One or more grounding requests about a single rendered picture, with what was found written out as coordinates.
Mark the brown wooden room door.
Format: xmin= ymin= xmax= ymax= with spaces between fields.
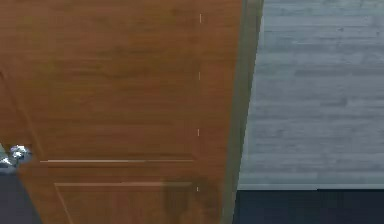
xmin=0 ymin=0 xmax=265 ymax=224

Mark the silver door handle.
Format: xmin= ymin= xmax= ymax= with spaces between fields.
xmin=0 ymin=143 xmax=34 ymax=174

